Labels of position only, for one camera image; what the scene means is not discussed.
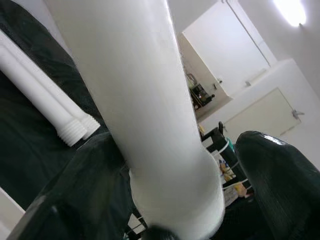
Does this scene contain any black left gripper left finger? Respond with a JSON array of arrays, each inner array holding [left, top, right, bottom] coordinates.
[[14, 132, 149, 240]]

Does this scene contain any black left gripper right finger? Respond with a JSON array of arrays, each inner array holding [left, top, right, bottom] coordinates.
[[234, 129, 320, 240]]

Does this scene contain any black table cloth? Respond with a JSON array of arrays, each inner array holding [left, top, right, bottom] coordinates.
[[0, 0, 261, 240]]

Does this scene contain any white open door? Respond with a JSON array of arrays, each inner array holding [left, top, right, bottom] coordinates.
[[181, 0, 271, 99]]

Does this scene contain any white ceiling light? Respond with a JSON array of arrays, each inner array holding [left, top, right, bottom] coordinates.
[[272, 0, 308, 27]]

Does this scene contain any cream door with handle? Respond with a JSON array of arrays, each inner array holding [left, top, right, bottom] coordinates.
[[222, 86, 306, 141]]

